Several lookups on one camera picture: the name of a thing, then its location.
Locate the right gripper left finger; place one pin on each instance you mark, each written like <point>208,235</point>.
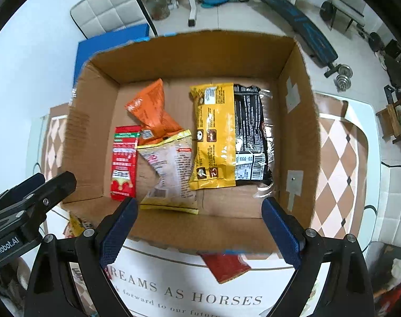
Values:
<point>99,247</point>

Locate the white padded stool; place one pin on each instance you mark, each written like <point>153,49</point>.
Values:
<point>95,17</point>

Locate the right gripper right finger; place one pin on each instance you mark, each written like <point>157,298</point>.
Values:
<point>301,248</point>

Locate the red ketchup snack packet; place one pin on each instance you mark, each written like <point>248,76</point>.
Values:
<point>124,162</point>

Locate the red snack packet under box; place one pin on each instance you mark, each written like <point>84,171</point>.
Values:
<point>225,267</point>

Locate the yellow black noodle packet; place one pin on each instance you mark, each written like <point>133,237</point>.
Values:
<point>231,142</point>

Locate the black weight bench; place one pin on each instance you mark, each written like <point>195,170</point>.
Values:
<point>309,32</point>

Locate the yellow snack packet on mat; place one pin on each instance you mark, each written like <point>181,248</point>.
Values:
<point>76,226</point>

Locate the wooden chair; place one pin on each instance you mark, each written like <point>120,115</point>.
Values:
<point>390,121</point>

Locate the patterned table mat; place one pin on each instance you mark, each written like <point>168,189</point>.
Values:
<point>155,281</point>

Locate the orange snack packet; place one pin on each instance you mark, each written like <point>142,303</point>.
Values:
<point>148,108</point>

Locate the yellow white snack packet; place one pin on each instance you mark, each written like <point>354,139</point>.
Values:
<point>172,161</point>

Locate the dumbbell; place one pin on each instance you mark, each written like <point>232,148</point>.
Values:
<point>343,78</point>

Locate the blue folder board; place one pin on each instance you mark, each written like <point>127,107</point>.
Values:
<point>104,42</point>

